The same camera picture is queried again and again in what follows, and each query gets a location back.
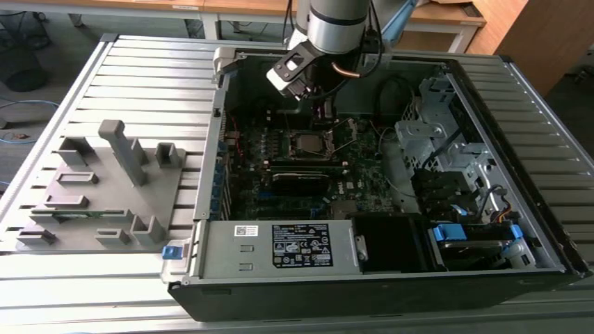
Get metal socket cover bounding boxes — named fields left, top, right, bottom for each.
left=327, top=118, right=359, bottom=150

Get silver CPU plate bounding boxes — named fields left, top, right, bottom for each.
left=297, top=134, right=327, bottom=153

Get CPU socket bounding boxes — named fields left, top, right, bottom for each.
left=285, top=129, right=338, bottom=161

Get black RAM slot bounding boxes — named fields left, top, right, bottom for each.
left=269, top=166, right=350, bottom=175

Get silver metal drive cage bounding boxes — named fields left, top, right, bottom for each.
left=394, top=65, right=502, bottom=216

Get green motherboard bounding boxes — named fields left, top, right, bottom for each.
left=222, top=118, right=405, bottom=222

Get black graphics card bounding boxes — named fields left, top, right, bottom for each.
left=271, top=172, right=331, bottom=196

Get wooden desk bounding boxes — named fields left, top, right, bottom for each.
left=203, top=0, right=486, bottom=53
left=0, top=0, right=208, bottom=27

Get brown chipset heatsink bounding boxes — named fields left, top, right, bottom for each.
left=331, top=200, right=358, bottom=218

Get black power connector bundle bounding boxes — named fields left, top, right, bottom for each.
left=410, top=168, right=479, bottom=213

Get hard disk in blue carrier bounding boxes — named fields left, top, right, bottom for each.
left=429, top=222, right=526, bottom=271

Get wooden cabinet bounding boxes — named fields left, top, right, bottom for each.
left=466, top=0, right=594, bottom=97

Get silver power supply unit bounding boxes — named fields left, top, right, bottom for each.
left=183, top=218, right=373, bottom=279

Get grey parts rack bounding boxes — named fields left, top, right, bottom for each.
left=16, top=120, right=187, bottom=251

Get black open PC case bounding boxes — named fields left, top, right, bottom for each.
left=166, top=47, right=593, bottom=323

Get green RAM stick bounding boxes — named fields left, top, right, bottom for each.
left=32, top=208, right=127, bottom=220

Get black round bin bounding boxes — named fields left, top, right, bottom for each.
left=0, top=48, right=51, bottom=93

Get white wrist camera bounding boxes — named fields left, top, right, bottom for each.
left=266, top=48, right=322, bottom=102

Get black looped cable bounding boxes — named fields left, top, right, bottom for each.
left=375, top=74, right=417, bottom=126

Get grey case release handle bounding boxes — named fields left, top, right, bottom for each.
left=212, top=47, right=247, bottom=84

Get black flat data cable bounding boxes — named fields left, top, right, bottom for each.
left=419, top=120, right=465, bottom=173

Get coloured power wires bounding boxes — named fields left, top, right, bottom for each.
left=491, top=205, right=519, bottom=223

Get blue floor cable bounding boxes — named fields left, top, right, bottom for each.
left=0, top=99, right=62, bottom=145

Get black wire basket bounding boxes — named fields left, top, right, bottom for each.
left=0, top=10, right=52, bottom=49

